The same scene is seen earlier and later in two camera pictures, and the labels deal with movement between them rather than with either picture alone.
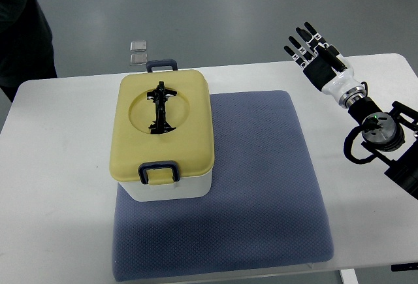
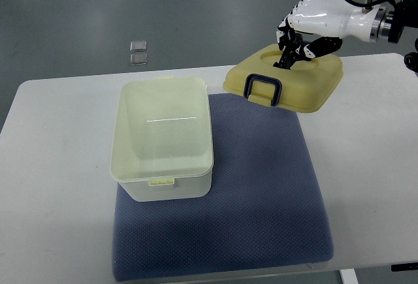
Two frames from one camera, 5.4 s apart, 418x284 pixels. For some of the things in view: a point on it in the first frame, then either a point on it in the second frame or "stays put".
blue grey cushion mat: [265, 211] stays put
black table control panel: [403, 267] stays put
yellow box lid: [190, 143] to [302, 89]
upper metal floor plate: [138, 46] stays put
